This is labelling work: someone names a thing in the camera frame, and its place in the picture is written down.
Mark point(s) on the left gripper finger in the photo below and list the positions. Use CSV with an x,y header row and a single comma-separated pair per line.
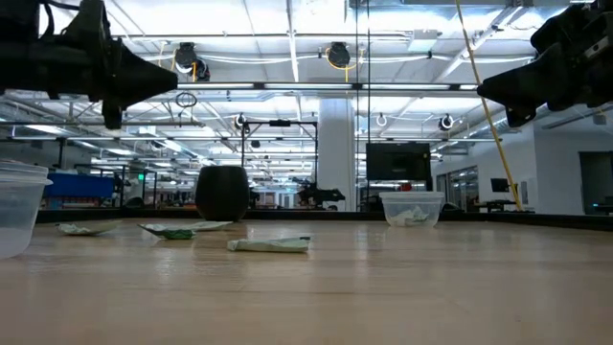
x,y
143,79

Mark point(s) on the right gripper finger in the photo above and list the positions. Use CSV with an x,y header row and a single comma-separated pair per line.
x,y
527,81

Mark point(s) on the green white sauce packet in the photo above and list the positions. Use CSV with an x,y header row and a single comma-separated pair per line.
x,y
273,245
81,230
400,219
416,214
422,222
172,234

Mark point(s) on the black background robot arm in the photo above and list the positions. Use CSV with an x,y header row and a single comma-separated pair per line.
x,y
318,194

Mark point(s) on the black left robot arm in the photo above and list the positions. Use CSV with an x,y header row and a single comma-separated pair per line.
x,y
24,62

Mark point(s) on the small black monitor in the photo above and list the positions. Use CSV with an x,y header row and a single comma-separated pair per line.
x,y
499,185

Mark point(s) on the dark door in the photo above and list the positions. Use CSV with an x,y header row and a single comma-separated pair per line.
x,y
595,182

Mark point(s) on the blue panel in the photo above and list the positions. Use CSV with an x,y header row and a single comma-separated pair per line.
x,y
79,185

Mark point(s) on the dark cup green inside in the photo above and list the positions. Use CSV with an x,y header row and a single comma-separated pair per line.
x,y
222,194

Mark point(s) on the small clear plastic container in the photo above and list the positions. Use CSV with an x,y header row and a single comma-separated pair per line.
x,y
433,201

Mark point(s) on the large clear plastic container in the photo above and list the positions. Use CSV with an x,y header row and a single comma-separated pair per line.
x,y
19,215

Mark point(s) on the white building column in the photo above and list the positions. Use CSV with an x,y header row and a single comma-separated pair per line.
x,y
337,153

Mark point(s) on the black workstation frame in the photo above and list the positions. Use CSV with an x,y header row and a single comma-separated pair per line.
x,y
123,184

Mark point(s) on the black gantry frame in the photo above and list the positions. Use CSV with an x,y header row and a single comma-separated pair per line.
x,y
279,123

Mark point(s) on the black aluminium rig frame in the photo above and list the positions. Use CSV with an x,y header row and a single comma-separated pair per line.
x,y
311,215

